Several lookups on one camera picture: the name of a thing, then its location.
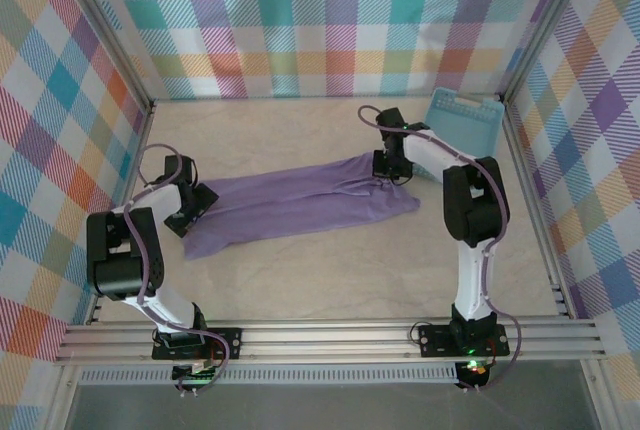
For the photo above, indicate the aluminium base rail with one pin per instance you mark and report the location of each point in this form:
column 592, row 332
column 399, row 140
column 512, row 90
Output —
column 325, row 340

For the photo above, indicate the light blue plastic basket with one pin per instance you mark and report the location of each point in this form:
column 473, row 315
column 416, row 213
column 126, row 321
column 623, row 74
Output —
column 465, row 122

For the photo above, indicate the aluminium side rail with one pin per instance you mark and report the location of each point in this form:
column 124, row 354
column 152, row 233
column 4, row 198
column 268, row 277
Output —
column 143, row 125
column 525, row 175

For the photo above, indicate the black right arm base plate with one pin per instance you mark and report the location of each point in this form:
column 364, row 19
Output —
column 435, row 340

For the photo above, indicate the aluminium frame leg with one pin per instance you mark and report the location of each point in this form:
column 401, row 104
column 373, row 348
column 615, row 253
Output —
column 597, row 400
column 62, row 400

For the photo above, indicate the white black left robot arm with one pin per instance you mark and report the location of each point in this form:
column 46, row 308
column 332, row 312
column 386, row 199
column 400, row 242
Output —
column 120, row 260

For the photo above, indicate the left aluminium side rail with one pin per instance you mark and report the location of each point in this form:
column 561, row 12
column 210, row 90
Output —
column 143, row 125

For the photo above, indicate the aluminium frame post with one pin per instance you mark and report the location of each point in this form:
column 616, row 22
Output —
column 107, row 30
column 545, row 25

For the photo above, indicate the purple t-shirt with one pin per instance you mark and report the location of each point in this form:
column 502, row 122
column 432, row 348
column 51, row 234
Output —
column 300, row 200

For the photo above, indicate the right aluminium side rail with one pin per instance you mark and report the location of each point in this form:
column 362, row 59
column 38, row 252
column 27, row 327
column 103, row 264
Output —
column 525, row 175

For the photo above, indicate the right aluminium frame post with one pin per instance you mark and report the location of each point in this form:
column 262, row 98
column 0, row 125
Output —
column 545, row 25

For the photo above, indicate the left aluminium frame post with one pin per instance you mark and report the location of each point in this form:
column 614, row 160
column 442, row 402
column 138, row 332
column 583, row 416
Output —
column 107, row 30

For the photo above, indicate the right aluminium frame leg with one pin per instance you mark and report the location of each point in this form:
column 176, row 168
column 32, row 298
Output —
column 597, row 400

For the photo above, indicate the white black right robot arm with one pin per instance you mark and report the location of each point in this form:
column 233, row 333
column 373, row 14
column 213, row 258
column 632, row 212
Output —
column 470, row 280

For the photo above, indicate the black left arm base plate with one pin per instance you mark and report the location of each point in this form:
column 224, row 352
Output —
column 230, row 340

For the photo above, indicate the left aluminium frame leg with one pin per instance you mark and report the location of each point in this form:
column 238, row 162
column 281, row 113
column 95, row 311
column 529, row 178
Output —
column 62, row 400

